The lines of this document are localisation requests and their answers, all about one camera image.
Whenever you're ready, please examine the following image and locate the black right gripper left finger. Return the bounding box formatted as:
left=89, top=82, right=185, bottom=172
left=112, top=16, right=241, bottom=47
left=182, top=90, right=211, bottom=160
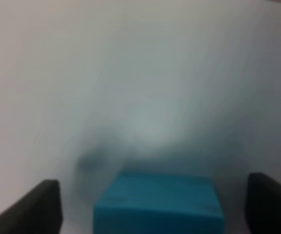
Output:
left=0, top=179, right=63, bottom=234

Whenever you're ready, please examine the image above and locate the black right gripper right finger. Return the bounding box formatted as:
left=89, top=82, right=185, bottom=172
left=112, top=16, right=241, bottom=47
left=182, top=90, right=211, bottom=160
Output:
left=245, top=173, right=281, bottom=234

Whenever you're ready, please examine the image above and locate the blue cube block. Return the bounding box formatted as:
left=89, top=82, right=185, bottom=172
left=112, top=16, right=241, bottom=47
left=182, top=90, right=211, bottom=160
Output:
left=93, top=173, right=225, bottom=234

